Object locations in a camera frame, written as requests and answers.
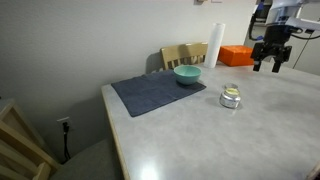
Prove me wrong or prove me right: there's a black cable with blue plug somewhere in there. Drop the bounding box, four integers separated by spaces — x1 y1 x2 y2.
247 13 268 43

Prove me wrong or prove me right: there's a black wall plug cable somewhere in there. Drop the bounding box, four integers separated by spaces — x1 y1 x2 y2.
61 121 72 162

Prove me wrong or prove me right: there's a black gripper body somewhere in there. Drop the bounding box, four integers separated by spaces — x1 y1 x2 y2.
250 24 294 65

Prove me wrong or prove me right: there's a white wall outlet plate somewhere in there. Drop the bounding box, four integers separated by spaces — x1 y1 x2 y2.
56 116 74 132

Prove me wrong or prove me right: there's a white paper towel roll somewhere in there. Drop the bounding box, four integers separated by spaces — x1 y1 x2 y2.
203 22 226 69

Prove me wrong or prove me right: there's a teal bowl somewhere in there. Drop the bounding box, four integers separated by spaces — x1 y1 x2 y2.
173 64 203 86

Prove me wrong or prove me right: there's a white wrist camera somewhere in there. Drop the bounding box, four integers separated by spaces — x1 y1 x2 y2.
285 16 320 33

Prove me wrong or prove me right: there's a silver candle container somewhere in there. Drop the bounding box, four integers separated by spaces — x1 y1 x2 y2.
218 87 242 110

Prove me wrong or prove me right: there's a dark blue cloth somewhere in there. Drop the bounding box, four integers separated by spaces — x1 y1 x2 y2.
110 69 207 118

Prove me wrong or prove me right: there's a clear glass lid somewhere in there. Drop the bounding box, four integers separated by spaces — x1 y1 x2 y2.
223 82 240 90

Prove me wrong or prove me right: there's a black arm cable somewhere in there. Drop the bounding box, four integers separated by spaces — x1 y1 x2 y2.
289 28 320 42

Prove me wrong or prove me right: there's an orange cardboard box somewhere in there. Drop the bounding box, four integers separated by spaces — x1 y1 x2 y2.
218 44 256 67

